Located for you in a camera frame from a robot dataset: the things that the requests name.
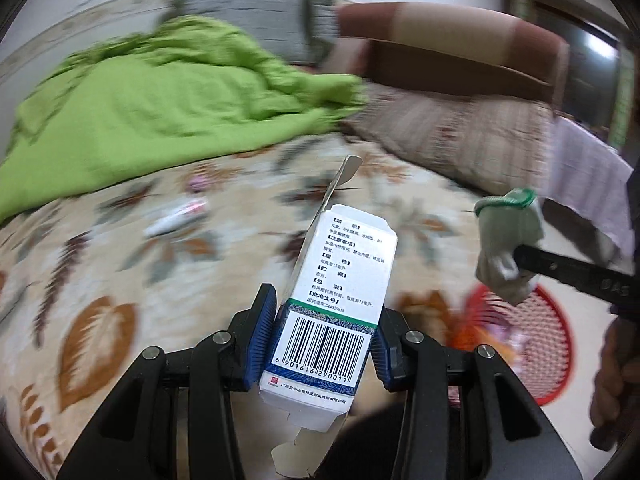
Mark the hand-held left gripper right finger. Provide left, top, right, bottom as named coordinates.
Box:
left=370, top=307, right=583, bottom=480

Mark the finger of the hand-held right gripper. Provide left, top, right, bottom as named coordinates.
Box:
left=512, top=244, right=640, bottom=306

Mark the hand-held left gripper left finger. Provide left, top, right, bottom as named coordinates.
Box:
left=57, top=284, right=278, bottom=480

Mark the red mesh plastic basket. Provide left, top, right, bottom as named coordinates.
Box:
left=445, top=282, right=573, bottom=408

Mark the white green sock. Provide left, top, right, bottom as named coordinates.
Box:
left=472, top=187, right=547, bottom=306

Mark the white medicine box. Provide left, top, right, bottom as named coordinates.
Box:
left=259, top=155, right=399, bottom=471

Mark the person's right hand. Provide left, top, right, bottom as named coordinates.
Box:
left=590, top=317, right=640, bottom=433

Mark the pale purple sheet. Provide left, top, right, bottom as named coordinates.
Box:
left=542, top=115, right=633, bottom=266

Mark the white ointment tube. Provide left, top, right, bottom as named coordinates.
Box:
left=144, top=199, right=208, bottom=237

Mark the leaf printed blanket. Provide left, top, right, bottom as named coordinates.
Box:
left=0, top=137, right=616, bottom=480

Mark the brown striped pillow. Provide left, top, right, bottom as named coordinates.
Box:
left=345, top=82, right=558, bottom=201

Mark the dark wooden door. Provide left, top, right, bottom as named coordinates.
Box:
left=500, top=0, right=636, bottom=151

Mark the green quilt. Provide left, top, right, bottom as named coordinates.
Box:
left=0, top=15, right=368, bottom=223

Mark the brown red bolster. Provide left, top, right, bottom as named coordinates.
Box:
left=320, top=2, right=571, bottom=103

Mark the grey quilted pillow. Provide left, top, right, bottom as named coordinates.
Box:
left=167, top=0, right=338, bottom=66

